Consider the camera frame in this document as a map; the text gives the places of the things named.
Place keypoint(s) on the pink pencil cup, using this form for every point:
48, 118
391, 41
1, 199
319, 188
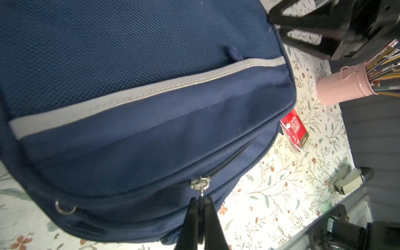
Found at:
350, 83

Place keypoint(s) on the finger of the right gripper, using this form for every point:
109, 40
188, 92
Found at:
320, 19
325, 50

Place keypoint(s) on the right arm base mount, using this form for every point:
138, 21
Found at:
334, 231

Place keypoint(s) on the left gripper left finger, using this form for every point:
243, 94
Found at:
189, 236

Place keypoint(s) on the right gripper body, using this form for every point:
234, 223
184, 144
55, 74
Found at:
371, 22

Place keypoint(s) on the bundle of coloured pencils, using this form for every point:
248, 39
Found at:
382, 66

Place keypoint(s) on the navy blue student backpack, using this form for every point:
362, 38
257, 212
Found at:
114, 114

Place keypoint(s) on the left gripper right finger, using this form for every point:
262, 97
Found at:
213, 234

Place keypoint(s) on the red card box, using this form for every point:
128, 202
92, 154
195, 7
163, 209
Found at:
295, 131

